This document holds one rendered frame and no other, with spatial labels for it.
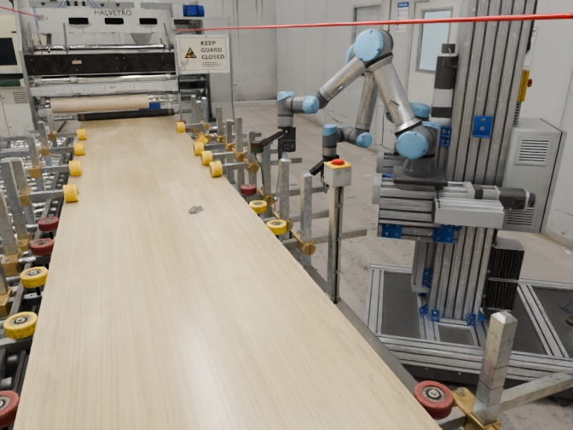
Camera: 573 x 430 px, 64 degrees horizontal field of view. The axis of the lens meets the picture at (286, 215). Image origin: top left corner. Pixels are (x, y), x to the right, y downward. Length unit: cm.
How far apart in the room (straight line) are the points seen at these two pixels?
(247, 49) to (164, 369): 1019
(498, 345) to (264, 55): 1043
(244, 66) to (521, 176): 928
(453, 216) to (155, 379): 134
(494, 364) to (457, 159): 134
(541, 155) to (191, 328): 164
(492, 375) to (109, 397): 80
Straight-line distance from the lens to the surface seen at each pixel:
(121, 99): 440
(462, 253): 243
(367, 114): 230
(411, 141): 187
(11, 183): 211
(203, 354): 117
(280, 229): 181
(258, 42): 1111
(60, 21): 464
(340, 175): 149
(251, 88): 1113
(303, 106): 206
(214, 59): 443
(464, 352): 238
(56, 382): 120
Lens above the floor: 162
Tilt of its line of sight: 22 degrees down
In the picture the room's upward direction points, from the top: straight up
